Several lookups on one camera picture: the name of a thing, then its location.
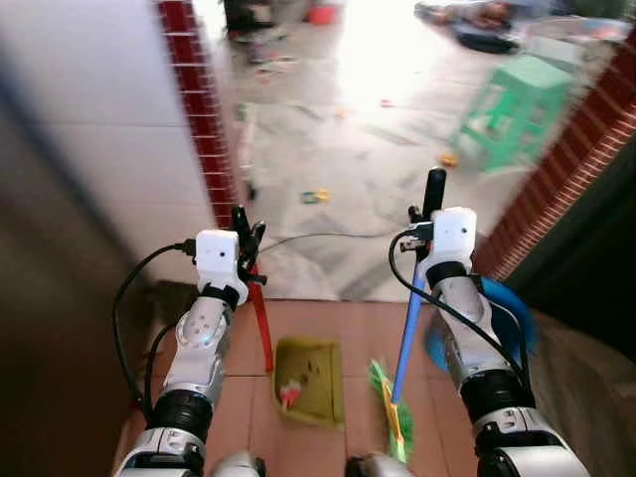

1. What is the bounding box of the blue round plastic basin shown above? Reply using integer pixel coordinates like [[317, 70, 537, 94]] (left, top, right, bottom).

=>
[[424, 277, 539, 375]]

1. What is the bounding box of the blue-handled broom with green bristles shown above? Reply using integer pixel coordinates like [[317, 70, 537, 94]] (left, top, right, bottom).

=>
[[367, 266, 430, 464]]

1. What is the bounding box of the silver robot leg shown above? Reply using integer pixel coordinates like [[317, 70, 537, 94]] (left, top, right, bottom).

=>
[[344, 453, 414, 477], [211, 451, 267, 477]]

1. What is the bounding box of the silver right robot leg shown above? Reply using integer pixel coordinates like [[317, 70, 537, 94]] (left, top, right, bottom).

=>
[[344, 453, 414, 477]]

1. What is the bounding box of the dark pile of belongings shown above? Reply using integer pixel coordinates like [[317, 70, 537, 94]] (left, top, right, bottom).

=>
[[415, 2, 526, 55]]

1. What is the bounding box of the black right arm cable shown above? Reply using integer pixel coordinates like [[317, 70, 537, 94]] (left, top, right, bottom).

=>
[[387, 229, 530, 391]]

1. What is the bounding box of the green plastic stool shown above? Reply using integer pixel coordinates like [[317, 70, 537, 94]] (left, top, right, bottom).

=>
[[451, 54, 579, 176]]

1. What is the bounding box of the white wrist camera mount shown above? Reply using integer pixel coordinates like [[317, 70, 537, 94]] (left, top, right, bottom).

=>
[[425, 207, 479, 267], [194, 230, 250, 291]]

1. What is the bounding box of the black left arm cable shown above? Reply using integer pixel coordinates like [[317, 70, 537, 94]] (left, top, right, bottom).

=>
[[110, 239, 200, 423]]

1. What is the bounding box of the thin grey floor wire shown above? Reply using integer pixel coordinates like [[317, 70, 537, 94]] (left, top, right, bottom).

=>
[[260, 232, 400, 253]]

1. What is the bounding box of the yellow dustpan with red handle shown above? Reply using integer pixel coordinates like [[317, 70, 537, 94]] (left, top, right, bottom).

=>
[[248, 262, 345, 429]]

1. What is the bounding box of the red plastic container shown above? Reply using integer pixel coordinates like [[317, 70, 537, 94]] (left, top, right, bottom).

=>
[[306, 4, 342, 26]]

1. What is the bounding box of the red white rubbish piece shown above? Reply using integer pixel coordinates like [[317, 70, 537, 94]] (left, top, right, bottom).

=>
[[278, 382, 303, 412]]

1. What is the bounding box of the silver left robot leg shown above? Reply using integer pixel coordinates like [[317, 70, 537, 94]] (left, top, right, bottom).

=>
[[211, 451, 267, 477]]

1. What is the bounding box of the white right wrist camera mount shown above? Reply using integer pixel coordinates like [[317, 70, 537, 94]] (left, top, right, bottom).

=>
[[425, 207, 479, 267]]

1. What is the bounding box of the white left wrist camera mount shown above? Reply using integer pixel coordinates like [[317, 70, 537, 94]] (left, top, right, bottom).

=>
[[194, 230, 250, 291]]

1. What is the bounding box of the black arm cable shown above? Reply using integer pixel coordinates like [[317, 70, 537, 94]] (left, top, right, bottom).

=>
[[110, 239, 200, 423], [387, 229, 530, 391]]

